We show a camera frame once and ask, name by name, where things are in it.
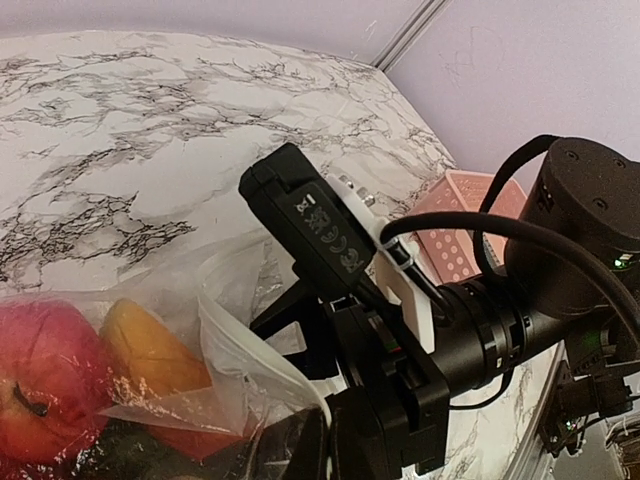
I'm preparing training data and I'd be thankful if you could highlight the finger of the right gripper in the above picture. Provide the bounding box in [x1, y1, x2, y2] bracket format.
[250, 280, 339, 380]

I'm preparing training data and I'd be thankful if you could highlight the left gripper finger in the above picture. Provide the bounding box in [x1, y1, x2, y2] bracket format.
[239, 407, 330, 479]

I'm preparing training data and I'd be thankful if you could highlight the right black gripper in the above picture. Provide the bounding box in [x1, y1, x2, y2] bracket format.
[328, 137, 639, 475]

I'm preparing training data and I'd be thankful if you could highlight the red orange fake mango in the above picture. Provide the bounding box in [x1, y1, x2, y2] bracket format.
[100, 299, 242, 461]

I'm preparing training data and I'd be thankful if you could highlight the clear zip top bag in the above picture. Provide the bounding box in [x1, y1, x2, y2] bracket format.
[1, 231, 334, 479]

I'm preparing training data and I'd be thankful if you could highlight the green fake cucumber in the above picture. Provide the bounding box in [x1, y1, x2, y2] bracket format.
[72, 419, 204, 479]

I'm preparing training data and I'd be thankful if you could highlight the pink plastic basket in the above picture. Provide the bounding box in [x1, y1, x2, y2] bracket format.
[412, 169, 529, 284]

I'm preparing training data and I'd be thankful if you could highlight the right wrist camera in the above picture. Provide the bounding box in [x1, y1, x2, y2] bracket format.
[238, 143, 376, 300]

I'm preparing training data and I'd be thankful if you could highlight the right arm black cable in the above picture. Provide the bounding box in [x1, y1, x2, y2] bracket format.
[377, 133, 640, 361]

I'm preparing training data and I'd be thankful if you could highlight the right aluminium frame post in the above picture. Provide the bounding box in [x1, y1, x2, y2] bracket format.
[370, 0, 450, 72]

